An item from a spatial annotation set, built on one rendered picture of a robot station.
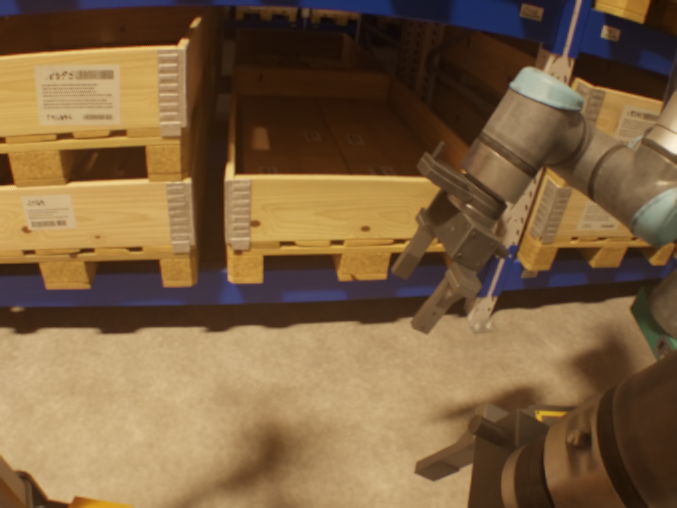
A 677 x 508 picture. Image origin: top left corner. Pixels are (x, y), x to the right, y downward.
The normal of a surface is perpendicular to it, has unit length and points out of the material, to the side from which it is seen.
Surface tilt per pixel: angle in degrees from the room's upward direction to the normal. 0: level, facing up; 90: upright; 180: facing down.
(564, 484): 75
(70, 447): 0
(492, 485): 66
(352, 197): 90
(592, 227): 90
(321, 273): 90
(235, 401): 0
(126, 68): 90
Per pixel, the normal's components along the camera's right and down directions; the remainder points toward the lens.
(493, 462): -0.85, -0.51
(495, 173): -0.36, 0.22
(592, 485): -0.84, -0.05
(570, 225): 0.18, 0.59
